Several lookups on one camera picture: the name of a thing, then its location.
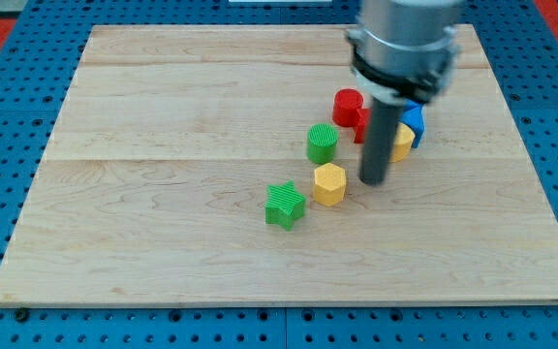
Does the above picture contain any blue block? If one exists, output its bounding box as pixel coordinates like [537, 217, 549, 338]
[400, 100, 425, 148]

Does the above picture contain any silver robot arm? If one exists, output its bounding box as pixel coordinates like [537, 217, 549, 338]
[347, 0, 464, 104]

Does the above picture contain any wooden board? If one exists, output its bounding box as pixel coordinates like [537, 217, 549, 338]
[0, 25, 558, 308]

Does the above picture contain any red cylinder block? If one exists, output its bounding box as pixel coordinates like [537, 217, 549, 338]
[331, 88, 363, 128]

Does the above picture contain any green star block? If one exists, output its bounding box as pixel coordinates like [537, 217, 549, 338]
[264, 181, 306, 231]

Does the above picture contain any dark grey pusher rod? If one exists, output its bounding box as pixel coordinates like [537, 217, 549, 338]
[358, 99, 405, 186]

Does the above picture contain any green cylinder block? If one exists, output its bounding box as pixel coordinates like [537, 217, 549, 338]
[306, 123, 339, 165]

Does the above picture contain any yellow round block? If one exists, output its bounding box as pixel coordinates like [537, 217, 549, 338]
[390, 122, 416, 163]

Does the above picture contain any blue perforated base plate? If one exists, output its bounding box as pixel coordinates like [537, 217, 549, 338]
[0, 0, 558, 348]

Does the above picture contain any yellow hexagon block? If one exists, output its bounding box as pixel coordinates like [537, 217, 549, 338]
[313, 163, 347, 206]

